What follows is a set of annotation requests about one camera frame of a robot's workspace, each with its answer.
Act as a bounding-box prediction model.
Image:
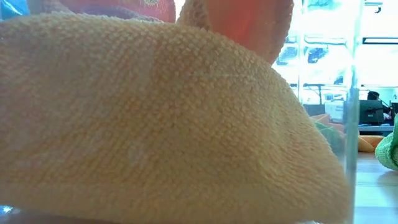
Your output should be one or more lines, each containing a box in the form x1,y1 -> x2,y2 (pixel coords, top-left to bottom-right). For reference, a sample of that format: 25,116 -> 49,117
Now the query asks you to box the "black background monitor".
359,99 -> 385,126

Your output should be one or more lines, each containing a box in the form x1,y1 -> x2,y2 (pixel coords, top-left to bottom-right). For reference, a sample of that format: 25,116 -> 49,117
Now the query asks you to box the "green microfiber towel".
374,113 -> 398,171
313,121 -> 346,153

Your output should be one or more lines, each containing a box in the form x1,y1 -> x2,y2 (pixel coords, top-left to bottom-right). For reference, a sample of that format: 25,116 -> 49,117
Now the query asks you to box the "person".
366,90 -> 392,121

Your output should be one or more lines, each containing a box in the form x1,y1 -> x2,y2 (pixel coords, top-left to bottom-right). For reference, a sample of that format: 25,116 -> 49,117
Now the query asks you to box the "orange microfiber towel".
176,0 -> 295,65
0,11 -> 351,224
310,113 -> 386,153

